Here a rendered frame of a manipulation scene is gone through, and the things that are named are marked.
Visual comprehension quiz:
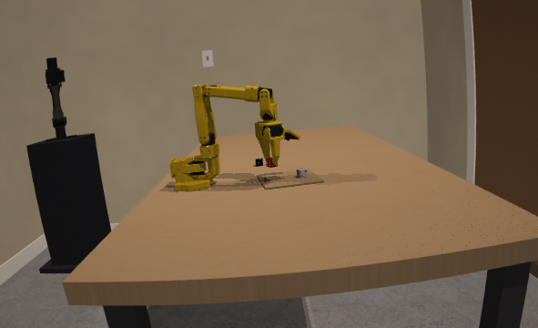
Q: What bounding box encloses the red die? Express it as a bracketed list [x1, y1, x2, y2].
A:
[266, 158, 278, 168]

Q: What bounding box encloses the white die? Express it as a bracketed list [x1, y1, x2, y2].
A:
[297, 168, 308, 178]

